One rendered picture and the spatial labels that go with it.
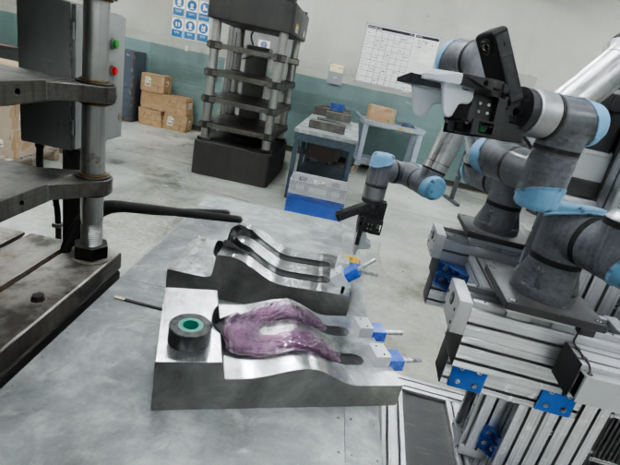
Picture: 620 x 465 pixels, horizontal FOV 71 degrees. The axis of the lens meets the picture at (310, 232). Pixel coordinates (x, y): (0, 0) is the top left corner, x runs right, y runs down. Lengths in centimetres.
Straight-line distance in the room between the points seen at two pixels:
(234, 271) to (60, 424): 53
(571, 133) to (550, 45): 737
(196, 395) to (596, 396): 83
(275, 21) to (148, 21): 372
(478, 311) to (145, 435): 76
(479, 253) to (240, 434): 104
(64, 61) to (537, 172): 121
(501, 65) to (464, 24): 711
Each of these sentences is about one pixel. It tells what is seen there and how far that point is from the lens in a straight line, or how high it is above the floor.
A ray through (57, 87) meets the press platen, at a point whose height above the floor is 127.
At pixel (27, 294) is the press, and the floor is 79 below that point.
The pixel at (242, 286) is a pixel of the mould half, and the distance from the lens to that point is 120.
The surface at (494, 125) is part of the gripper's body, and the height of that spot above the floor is 141.
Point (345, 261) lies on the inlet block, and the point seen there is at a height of 92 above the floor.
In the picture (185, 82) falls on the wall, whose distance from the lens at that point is 818.
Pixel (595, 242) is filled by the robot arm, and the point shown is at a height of 122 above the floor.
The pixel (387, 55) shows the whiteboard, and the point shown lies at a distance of 764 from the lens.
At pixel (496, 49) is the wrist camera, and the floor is 151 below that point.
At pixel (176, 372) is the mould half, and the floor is 89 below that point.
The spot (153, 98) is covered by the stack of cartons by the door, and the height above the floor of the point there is 45.
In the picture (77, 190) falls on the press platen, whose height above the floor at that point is 102.
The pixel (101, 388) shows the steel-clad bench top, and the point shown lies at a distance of 96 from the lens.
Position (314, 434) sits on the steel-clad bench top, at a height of 80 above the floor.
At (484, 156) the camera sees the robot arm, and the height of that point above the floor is 134.
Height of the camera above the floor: 143
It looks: 20 degrees down
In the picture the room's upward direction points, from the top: 12 degrees clockwise
